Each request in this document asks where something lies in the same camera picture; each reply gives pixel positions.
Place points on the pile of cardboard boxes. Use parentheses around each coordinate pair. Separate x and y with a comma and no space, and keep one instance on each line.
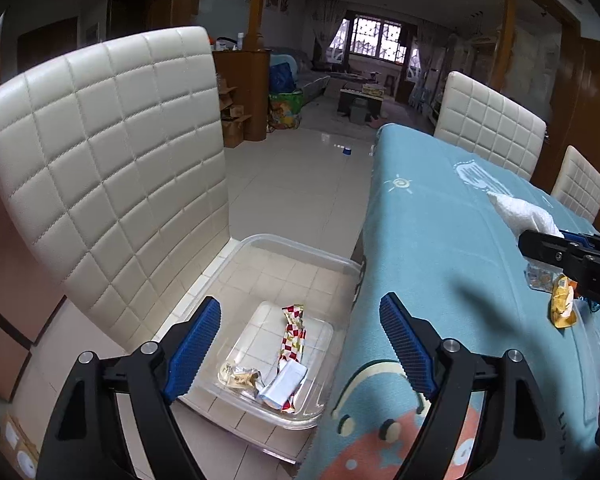
(232,120)

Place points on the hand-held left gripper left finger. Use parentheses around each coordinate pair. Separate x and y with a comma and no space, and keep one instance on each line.
(195,355)

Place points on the yellow snack wrapper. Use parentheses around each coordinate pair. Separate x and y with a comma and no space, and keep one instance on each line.
(562,305)

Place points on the wooden pillar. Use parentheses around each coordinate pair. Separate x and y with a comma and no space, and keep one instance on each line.
(509,25)
(257,5)

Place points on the large white quilted leather chair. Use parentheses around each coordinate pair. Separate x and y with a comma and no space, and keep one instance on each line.
(120,160)

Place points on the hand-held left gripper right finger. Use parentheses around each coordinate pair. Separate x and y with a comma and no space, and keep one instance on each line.
(405,345)

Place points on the barred window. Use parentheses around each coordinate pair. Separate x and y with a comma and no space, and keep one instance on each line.
(375,37)

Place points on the red white checkered wrapper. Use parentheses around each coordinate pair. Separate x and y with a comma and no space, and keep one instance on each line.
(292,335)

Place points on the wooden stool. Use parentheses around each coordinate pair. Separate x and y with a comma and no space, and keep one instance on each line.
(389,83)

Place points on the cardboard box with white labels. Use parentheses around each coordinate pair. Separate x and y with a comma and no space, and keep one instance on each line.
(17,450)

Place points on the light curtain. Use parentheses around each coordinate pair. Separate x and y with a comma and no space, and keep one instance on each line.
(327,30)

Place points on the clear plastic bin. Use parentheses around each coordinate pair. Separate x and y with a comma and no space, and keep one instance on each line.
(260,260)

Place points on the white quilted dining chair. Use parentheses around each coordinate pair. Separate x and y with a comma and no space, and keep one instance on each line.
(485,120)

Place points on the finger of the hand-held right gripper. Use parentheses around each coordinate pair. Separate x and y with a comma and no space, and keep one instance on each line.
(582,240)
(545,250)

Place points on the wooden cabinet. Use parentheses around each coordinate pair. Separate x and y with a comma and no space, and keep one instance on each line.
(250,95)

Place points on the colourful printed bag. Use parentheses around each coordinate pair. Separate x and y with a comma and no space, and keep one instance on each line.
(285,110)

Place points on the narrow white quilted chair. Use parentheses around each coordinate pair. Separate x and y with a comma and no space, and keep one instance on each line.
(577,185)

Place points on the wall pictures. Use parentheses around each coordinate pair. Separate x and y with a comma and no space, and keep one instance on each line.
(278,0)

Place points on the clear plastic packet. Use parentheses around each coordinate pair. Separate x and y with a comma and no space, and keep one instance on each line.
(540,277)

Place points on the white paper packet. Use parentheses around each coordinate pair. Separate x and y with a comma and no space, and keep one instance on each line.
(285,385)

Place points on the white tissue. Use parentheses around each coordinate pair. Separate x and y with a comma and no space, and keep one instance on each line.
(525,212)

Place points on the grey sofa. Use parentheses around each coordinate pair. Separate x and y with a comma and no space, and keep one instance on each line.
(305,77)

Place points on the blue bag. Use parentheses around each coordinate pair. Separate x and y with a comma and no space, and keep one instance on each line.
(281,77)

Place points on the coffee table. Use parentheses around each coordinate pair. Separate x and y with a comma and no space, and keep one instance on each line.
(361,95)

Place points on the crumpled foil wrapper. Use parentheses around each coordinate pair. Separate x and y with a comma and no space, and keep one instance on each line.
(240,377)

